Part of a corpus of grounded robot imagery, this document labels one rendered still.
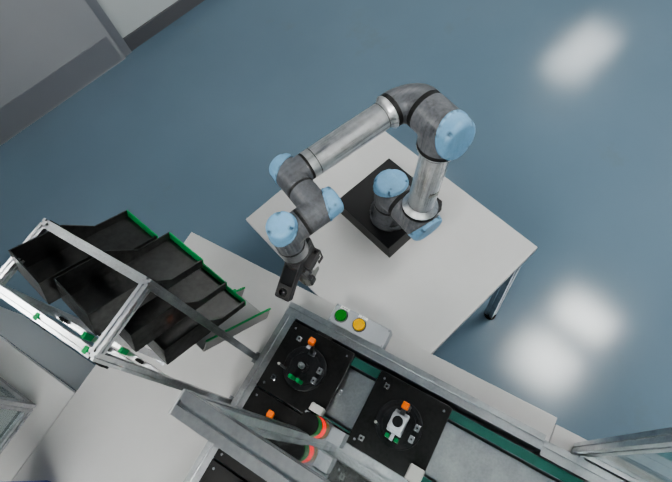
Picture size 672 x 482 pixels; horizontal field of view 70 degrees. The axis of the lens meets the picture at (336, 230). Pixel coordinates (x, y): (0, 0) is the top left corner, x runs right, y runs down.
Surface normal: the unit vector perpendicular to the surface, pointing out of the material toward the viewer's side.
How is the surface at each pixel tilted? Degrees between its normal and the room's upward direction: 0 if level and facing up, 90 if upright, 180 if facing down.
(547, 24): 0
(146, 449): 0
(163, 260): 25
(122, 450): 0
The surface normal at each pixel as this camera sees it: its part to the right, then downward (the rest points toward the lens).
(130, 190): -0.15, -0.44
